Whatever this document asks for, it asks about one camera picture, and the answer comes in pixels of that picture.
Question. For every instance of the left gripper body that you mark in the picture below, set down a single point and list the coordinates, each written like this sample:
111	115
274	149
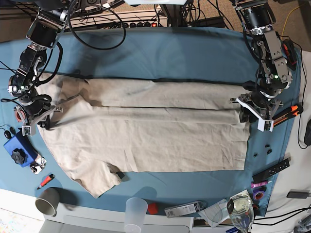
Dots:
253	107

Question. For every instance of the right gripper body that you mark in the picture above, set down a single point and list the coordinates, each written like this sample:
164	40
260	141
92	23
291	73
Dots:
36	107

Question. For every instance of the beige T-shirt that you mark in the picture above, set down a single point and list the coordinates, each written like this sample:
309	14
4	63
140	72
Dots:
109	126

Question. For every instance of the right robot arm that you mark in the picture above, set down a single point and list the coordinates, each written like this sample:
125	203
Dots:
50	22

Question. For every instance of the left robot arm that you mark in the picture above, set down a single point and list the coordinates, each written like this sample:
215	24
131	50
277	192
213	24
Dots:
272	55

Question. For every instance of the red tape roll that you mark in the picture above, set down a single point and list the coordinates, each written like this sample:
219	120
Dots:
17	116

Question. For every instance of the blue box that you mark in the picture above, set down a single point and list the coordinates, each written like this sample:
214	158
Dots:
18	141

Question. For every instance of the orange black utility knife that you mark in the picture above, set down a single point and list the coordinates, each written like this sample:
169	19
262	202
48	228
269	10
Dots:
287	114

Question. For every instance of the black knob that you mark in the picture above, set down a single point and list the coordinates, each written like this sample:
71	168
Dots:
19	156

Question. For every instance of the small white black wheel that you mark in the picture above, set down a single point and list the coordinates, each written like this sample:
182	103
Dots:
38	165

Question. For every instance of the red black pen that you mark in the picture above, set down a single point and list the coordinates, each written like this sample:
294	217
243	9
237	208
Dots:
46	180

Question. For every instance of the black remote control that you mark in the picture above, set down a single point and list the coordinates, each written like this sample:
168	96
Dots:
271	171

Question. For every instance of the orange black clamp tool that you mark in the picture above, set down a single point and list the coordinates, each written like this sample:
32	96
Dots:
289	50

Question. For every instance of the purple glue tube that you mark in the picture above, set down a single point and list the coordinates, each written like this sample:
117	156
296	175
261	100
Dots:
260	184

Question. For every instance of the grey mug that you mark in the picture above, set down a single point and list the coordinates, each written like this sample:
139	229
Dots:
48	201

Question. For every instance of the blue table cloth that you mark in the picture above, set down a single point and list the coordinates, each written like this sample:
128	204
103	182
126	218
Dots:
196	55

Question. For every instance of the purple tape roll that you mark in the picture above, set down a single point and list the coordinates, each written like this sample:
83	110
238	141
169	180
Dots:
258	194

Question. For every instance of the wine glass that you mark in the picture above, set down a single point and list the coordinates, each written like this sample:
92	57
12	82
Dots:
241	212

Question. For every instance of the grey packaged tool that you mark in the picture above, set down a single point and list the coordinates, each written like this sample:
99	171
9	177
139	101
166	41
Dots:
185	209

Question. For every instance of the translucent plastic cup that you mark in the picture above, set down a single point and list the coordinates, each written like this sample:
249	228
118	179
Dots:
135	213

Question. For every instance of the small red block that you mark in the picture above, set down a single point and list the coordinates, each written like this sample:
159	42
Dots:
152	208

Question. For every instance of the black power strip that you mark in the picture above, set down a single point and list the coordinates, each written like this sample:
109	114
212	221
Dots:
149	24

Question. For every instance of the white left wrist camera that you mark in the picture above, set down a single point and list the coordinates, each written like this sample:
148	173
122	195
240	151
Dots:
265	125

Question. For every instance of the black cable tie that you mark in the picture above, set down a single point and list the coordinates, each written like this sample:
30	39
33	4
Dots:
6	67

